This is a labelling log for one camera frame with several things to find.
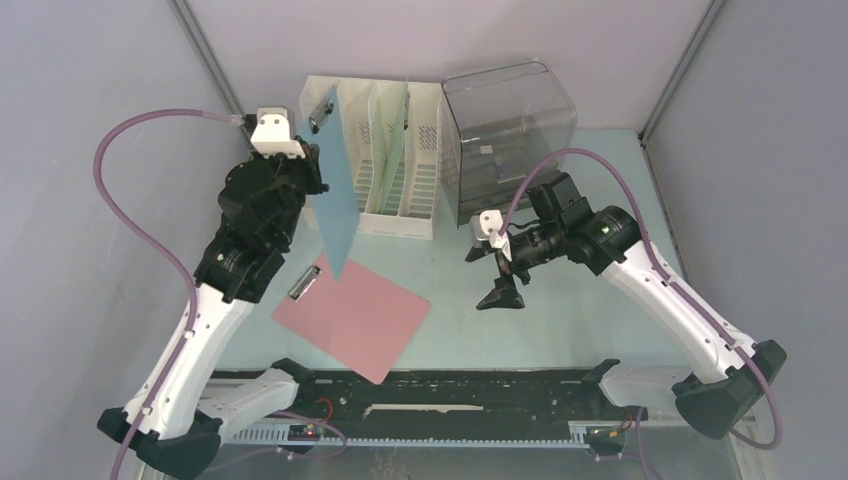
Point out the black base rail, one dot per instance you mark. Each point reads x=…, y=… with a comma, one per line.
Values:
x=459, y=404

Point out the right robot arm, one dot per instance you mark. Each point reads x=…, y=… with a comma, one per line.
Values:
x=728, y=370

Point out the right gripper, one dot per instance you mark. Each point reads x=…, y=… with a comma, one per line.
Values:
x=504, y=294

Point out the white file organizer rack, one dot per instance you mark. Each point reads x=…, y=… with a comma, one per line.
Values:
x=411, y=207

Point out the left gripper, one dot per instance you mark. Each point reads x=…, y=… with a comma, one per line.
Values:
x=311, y=167

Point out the green clipboard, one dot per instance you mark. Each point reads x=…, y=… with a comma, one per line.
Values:
x=387, y=109

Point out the pink folder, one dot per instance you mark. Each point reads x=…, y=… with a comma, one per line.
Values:
x=360, y=318

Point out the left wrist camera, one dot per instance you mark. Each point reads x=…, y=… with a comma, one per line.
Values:
x=272, y=134

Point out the blue folder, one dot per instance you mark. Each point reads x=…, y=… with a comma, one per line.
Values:
x=336, y=210

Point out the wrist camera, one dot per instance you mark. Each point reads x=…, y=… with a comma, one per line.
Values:
x=488, y=227
x=272, y=134

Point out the smoky transparent drawer cabinet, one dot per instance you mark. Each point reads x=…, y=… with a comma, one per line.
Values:
x=518, y=113

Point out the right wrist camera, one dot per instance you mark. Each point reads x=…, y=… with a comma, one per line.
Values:
x=488, y=227

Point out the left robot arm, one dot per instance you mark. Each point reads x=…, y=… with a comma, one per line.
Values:
x=168, y=424

